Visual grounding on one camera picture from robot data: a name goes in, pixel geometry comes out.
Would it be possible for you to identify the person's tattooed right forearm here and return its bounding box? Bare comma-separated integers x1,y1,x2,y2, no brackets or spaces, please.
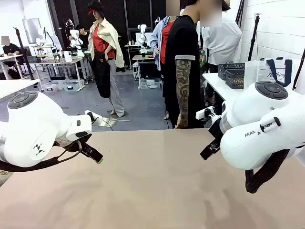
176,83,192,118

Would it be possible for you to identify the grey background desk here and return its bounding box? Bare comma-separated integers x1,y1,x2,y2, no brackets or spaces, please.
32,55,94,92

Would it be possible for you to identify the black slanted pole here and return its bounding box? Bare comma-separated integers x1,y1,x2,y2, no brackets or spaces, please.
292,47,305,92

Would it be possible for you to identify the white side table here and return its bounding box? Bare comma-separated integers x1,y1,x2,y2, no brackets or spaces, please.
202,73,253,102

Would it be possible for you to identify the clear storage bin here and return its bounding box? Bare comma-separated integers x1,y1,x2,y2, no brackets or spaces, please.
62,81,84,92
42,81,64,92
139,78,162,90

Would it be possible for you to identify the person's right hand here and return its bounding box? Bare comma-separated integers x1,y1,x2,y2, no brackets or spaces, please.
173,114,189,130

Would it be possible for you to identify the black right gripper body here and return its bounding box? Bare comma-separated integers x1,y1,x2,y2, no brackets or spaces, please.
208,118,225,144

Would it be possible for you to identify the mannequin with blue shirt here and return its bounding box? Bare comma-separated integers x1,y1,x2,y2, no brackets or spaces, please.
150,16,177,120

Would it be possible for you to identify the seated person in black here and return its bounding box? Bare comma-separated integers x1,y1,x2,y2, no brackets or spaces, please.
1,35,25,75

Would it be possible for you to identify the standing person in black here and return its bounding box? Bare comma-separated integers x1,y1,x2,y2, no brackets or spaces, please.
76,25,91,52

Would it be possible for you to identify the white table with white leg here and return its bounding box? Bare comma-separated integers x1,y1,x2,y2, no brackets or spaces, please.
0,79,41,101

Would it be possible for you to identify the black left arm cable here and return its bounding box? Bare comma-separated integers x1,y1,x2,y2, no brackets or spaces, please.
0,140,83,173

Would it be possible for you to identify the person in black t-shirt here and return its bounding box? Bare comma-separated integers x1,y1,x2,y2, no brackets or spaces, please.
162,0,208,130

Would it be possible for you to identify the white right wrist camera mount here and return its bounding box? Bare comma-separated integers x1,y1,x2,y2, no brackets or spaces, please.
195,106,222,125

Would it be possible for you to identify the mannequin with cream jacket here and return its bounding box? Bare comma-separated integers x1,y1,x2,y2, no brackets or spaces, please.
86,0,126,118

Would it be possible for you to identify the black right arm cable sleeve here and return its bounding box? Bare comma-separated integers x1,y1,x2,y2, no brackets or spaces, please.
244,149,291,194

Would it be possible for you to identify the metal mannequin base plate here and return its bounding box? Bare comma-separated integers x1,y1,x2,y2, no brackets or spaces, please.
91,116,132,127

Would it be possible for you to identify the black tripod stand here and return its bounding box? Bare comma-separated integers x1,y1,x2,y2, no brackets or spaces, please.
12,27,35,81

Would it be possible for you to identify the translucent white shopping bag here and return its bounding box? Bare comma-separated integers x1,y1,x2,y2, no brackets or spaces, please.
244,58,296,88

